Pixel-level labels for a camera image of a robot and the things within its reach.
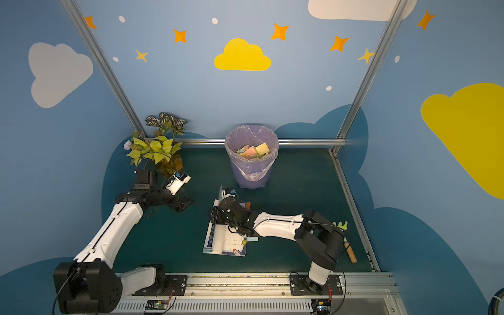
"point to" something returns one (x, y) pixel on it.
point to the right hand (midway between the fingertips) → (209, 211)
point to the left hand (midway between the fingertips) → (185, 191)
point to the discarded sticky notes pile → (251, 152)
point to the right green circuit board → (321, 307)
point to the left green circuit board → (157, 304)
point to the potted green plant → (158, 150)
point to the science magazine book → (221, 240)
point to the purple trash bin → (242, 182)
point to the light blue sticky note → (252, 239)
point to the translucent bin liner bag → (255, 169)
